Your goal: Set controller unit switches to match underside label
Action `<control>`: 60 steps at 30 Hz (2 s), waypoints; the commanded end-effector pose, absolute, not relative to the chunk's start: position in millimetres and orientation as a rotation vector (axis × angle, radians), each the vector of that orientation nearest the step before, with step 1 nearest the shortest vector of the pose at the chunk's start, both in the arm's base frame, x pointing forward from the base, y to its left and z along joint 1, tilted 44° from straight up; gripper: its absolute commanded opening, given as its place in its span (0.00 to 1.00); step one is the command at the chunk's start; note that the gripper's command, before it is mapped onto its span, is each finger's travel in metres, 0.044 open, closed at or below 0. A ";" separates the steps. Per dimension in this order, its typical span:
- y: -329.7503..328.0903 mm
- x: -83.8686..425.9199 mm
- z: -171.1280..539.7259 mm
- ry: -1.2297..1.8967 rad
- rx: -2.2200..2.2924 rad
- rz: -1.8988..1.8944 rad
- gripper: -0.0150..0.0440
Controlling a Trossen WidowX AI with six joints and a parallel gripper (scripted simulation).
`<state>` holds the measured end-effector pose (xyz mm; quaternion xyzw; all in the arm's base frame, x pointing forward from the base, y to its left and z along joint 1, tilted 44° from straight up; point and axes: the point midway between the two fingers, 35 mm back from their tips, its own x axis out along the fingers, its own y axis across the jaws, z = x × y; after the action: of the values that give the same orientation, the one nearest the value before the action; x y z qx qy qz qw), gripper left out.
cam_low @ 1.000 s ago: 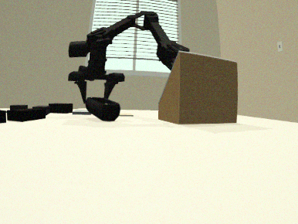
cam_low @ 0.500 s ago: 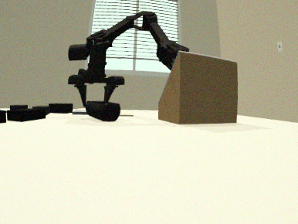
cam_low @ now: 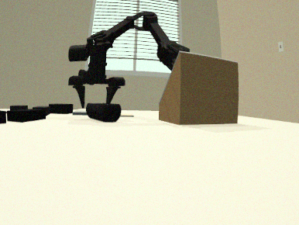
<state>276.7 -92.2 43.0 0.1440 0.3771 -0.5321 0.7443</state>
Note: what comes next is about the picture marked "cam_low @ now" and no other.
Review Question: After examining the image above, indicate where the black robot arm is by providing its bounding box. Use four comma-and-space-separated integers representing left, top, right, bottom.
68, 12, 190, 71

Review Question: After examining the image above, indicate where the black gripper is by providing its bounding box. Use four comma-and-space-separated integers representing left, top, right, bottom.
68, 59, 125, 108

